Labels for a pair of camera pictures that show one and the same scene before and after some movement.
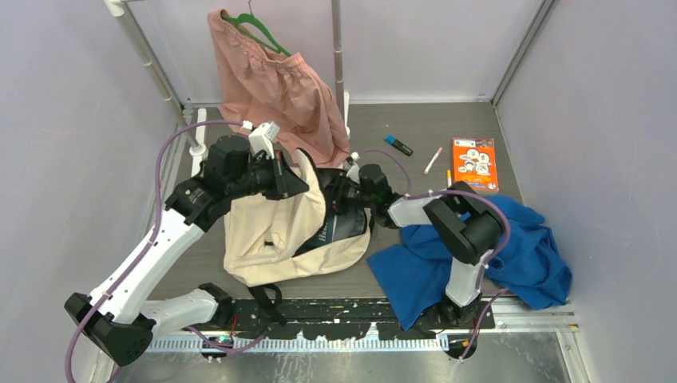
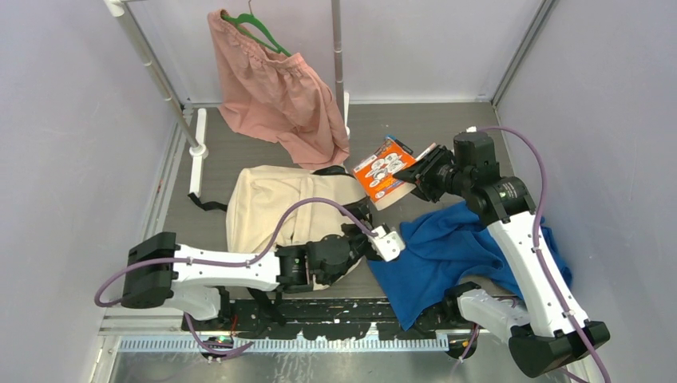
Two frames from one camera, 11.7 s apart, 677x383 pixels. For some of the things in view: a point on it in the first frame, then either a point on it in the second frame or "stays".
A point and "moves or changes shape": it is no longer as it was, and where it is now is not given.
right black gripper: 337,195 -> 425,166
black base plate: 335,318 stays
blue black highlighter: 401,147 stays
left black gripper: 287,183 -> 349,227
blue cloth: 529,266 stays
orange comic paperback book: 473,161 moves or changes shape
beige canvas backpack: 264,236 moves or changes shape
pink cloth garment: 258,84 stays
